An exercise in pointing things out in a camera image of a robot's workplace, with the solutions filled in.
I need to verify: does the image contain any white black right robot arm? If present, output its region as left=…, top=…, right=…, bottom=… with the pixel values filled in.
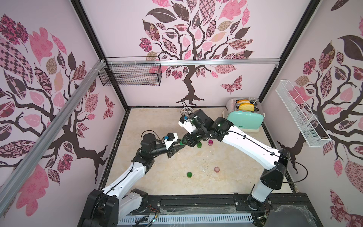
left=179, top=116, right=290, bottom=211

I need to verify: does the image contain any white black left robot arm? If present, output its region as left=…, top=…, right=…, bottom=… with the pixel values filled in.
left=78, top=133, right=184, bottom=227

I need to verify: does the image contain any mint green Belinee toaster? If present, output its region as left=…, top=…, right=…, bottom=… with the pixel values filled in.
left=223, top=98, right=265, bottom=132

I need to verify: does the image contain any orange toast slice back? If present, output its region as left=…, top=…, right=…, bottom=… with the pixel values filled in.
left=236, top=99, right=250, bottom=104

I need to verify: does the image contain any yellow toast slice front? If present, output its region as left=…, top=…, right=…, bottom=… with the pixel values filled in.
left=238, top=103, right=255, bottom=112

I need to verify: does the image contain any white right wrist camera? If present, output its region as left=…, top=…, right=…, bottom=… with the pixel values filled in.
left=178, top=116, right=197, bottom=134

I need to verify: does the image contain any black wire wall basket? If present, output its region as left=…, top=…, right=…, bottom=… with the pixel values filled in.
left=98, top=56, right=162, bottom=86

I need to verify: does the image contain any aluminium rail back wall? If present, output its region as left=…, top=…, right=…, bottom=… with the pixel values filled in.
left=108, top=58, right=280, bottom=66

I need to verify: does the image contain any aluminium rail wall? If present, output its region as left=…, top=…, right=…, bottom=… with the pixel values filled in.
left=1, top=60, right=106, bottom=215
left=108, top=58, right=280, bottom=66

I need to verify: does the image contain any white slotted cable duct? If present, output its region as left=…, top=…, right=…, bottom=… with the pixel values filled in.
left=118, top=213, right=253, bottom=227

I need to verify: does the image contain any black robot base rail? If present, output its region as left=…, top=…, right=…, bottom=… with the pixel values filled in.
left=147, top=193, right=313, bottom=213

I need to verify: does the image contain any white wire wall shelf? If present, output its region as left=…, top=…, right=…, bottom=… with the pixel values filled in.
left=275, top=79, right=332, bottom=148

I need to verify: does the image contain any aluminium rail left wall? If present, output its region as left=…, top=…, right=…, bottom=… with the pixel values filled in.
left=1, top=60, right=106, bottom=215

